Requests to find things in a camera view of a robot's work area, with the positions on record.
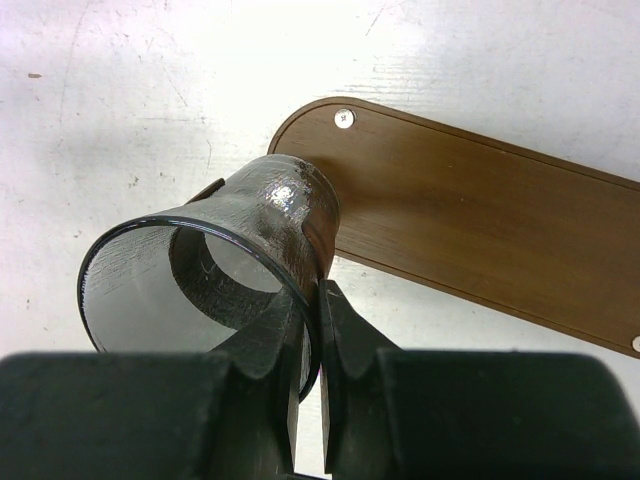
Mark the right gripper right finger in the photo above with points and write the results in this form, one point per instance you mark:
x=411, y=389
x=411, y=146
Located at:
x=390, y=413

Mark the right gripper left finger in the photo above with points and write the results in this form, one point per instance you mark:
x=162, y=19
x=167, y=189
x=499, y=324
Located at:
x=230, y=413

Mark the grey glass cup with holder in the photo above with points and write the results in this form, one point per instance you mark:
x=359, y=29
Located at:
x=188, y=278

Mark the brown oval wooden tray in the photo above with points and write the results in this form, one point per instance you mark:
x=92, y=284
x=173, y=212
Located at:
x=530, y=235

